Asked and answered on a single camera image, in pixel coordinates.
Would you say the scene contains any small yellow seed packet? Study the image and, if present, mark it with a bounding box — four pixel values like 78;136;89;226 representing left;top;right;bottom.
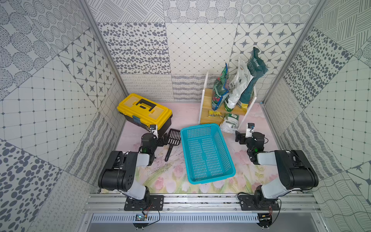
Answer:
208;110;224;119

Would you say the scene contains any teal plastic basket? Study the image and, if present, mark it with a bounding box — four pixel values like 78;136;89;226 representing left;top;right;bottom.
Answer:
181;123;236;185

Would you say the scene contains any colourful green fertilizer bag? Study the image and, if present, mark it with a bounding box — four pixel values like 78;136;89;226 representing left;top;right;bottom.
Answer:
211;63;229;111

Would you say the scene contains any white fertilizer bag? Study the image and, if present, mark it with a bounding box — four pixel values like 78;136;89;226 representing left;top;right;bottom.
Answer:
225;58;251;112

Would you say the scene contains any dark green fertilizer bag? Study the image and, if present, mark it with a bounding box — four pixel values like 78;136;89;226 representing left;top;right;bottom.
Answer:
238;47;268;112

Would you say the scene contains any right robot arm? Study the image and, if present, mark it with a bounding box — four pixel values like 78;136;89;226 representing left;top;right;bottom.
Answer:
235;131;319;212

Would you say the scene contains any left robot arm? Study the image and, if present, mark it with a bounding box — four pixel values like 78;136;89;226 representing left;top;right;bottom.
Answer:
98;133;167;213

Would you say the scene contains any wooden white-framed shelf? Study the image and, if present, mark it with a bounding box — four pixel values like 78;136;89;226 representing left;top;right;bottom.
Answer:
198;70;258;130

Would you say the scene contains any black plastic scoop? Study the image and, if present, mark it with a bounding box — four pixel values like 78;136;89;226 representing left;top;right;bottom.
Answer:
164;129;181;162

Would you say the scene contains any yellow black toolbox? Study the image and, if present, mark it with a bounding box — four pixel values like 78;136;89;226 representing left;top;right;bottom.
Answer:
117;93;173;135

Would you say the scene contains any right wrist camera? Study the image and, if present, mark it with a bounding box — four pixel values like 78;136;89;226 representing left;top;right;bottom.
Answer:
245;123;255;138

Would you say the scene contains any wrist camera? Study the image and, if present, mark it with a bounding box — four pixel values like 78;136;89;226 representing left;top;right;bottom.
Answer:
149;125;158;138
245;123;255;138

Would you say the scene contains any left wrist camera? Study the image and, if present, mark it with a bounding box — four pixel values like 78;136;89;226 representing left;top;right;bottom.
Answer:
149;125;158;138

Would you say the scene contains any white slotted cable duct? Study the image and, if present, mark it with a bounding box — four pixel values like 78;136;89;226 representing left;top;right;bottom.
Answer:
91;213;259;223

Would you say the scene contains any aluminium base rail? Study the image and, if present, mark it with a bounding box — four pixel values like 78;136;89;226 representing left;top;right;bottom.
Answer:
82;193;320;213

